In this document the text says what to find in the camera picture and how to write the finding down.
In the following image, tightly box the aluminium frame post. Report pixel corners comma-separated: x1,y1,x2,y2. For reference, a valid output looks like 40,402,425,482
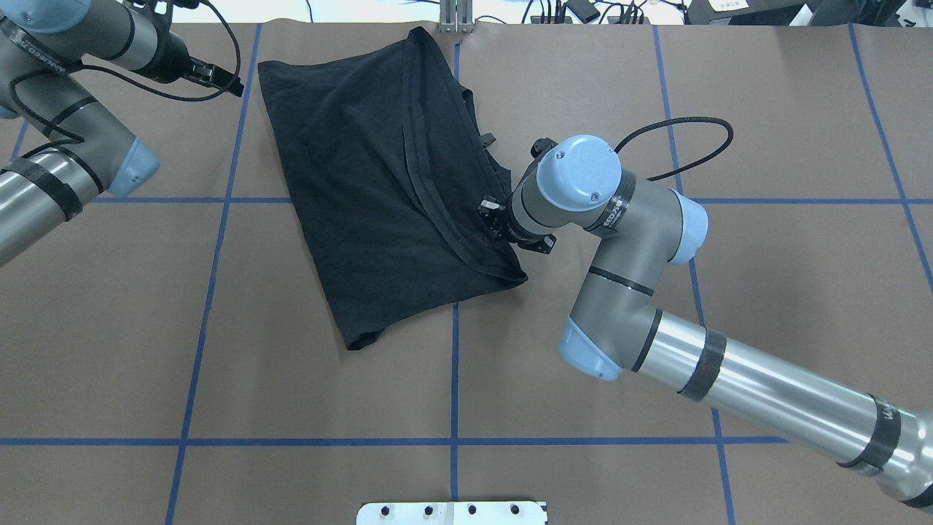
439,0,475,34

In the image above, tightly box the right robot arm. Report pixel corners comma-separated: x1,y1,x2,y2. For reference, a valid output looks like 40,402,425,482
477,134,932,513

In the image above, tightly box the black printer device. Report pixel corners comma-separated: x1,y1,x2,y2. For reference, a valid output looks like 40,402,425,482
684,1,823,26

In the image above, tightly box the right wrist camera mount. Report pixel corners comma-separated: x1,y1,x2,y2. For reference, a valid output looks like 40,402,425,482
530,137,557,162

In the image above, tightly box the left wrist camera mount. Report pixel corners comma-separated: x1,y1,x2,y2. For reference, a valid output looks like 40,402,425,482
143,0,201,23

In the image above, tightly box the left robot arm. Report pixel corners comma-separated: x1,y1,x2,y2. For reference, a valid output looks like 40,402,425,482
1,1,244,265

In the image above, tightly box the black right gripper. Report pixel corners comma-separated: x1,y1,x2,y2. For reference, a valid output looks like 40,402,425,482
477,195,557,254

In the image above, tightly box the black graphic t-shirt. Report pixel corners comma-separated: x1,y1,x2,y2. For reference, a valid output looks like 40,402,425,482
259,27,527,350

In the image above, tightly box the metal base plate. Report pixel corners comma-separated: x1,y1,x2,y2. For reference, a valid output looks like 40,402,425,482
356,499,549,524

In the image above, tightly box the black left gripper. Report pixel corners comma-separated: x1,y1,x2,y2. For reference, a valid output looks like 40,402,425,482
146,21,246,97

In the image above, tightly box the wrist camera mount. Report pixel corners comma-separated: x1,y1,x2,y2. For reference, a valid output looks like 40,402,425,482
530,137,557,162
143,0,201,23

